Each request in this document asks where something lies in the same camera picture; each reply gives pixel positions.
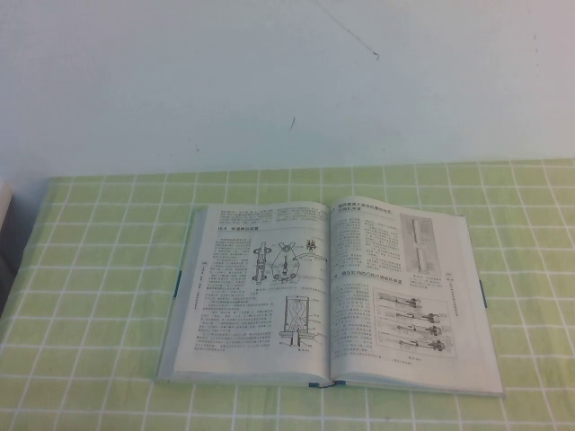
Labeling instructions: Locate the technical hardcover book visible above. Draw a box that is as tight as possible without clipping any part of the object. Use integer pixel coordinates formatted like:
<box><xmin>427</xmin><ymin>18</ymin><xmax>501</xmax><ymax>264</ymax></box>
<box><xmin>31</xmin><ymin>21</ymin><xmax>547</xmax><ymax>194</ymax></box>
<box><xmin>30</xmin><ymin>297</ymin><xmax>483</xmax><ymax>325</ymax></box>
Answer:
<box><xmin>155</xmin><ymin>200</ymin><xmax>506</xmax><ymax>399</ymax></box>

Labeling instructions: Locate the green white checked tablecloth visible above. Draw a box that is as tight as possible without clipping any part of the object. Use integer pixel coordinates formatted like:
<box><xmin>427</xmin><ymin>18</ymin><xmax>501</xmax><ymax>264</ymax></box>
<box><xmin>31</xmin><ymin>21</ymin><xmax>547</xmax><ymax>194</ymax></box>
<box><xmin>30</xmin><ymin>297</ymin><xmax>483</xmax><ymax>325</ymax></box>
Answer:
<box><xmin>0</xmin><ymin>159</ymin><xmax>575</xmax><ymax>431</ymax></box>

